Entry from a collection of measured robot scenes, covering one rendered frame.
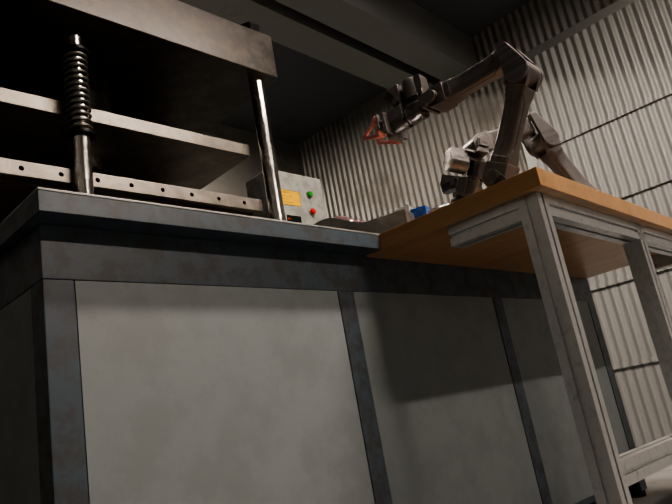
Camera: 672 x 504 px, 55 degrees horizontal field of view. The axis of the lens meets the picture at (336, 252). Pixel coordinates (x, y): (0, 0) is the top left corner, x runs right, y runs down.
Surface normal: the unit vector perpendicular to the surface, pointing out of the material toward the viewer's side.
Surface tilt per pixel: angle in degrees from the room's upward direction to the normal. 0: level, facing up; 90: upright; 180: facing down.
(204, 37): 90
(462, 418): 90
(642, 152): 90
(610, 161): 90
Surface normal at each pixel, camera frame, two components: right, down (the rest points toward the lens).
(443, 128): -0.68, -0.08
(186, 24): 0.69, -0.31
